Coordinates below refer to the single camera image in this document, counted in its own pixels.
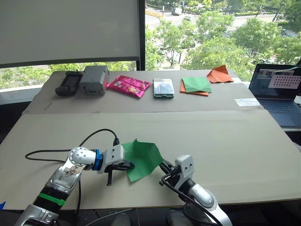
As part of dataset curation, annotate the brown cardboard sheet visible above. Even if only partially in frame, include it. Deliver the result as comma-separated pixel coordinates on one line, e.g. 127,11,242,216
22,70,264,115
0,109,301,210

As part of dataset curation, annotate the orange paper airplane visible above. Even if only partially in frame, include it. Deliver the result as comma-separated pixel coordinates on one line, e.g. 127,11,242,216
206,65,234,84

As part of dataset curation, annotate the thin white wire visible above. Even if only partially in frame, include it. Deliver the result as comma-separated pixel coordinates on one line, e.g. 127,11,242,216
90,208,134,226

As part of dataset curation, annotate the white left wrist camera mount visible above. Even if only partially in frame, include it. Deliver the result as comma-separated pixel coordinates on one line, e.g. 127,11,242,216
96,144,125,174

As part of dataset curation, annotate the black handheld remote controller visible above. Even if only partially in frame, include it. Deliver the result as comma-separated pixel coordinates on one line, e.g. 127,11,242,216
55,71,83,97

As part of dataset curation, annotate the black window pillar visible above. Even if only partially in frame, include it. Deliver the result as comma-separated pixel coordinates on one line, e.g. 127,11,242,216
137,0,147,71

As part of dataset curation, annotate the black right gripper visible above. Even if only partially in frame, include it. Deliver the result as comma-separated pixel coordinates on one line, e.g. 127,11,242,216
159,159,183,187

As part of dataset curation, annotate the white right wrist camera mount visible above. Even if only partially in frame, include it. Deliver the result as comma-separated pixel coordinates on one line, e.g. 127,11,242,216
175,154,195,189

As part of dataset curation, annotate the green paper sheet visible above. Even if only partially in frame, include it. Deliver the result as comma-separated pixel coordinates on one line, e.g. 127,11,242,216
121,138,164,183

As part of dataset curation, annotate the green folded paper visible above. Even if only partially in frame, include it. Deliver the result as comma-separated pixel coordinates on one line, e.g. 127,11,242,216
181,76,213,94

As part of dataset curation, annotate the clear plastic tool case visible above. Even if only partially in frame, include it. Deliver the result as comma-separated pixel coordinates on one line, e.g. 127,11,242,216
153,78,175,98

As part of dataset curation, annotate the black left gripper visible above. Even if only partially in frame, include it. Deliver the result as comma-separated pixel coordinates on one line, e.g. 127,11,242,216
103,161,135,186

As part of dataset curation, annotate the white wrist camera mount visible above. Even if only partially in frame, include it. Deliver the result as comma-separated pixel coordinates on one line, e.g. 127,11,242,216
96,144,125,174
175,154,195,189

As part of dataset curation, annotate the grey box device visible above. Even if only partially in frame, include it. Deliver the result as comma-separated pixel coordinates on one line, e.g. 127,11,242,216
79,65,110,96

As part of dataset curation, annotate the dark open laptop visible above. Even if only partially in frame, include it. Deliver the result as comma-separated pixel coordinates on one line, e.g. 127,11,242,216
248,63,301,128

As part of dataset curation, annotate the white roller blind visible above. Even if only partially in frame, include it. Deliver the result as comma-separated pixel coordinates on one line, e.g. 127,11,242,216
0,0,141,69

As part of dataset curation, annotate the pink snack packet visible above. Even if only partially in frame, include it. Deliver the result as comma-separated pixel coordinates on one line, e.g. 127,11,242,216
107,75,151,98

